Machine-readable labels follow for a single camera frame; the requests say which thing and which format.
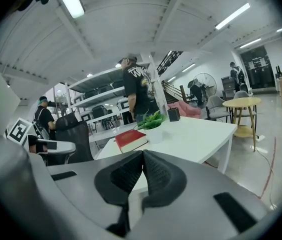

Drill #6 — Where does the black pen holder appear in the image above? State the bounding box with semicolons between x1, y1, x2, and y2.
167;108;181;123

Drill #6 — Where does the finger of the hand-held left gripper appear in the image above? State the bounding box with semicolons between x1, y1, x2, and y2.
37;138;77;155

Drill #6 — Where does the round wooden table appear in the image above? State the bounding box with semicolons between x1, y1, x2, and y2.
222;97;262;152

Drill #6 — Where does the white appliance with black panel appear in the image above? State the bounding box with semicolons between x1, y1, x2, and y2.
117;97;130;110

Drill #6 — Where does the black office chair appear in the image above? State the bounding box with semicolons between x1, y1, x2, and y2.
54;113;94;165

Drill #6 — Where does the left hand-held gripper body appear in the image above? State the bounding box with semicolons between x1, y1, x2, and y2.
5;117;49;165

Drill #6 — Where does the row of black storage bins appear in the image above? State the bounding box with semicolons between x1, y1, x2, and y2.
72;80;132;131

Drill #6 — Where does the green plant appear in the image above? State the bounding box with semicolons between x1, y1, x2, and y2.
133;110;168;145

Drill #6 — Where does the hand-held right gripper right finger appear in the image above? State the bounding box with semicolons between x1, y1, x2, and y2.
130;149;268;240

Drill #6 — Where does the wooden staircase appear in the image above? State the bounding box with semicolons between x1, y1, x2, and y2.
161;80;191;105

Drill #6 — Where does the black double door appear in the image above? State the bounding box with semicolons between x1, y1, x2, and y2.
240;45;277;90

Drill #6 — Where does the grey chair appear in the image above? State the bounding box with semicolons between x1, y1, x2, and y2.
232;90;257;121
205;95;233;122

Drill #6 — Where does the grey cabinet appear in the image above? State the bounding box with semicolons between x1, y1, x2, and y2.
220;75;237;101

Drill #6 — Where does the black stair railing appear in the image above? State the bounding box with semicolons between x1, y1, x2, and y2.
156;50;184;76

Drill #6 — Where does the black standing fan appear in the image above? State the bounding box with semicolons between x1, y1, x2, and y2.
192;72;217;102

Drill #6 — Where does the red hardcover book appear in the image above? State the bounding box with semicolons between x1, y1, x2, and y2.
115;129;149;154

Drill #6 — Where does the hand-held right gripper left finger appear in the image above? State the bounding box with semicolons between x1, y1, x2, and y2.
46;150;145;240

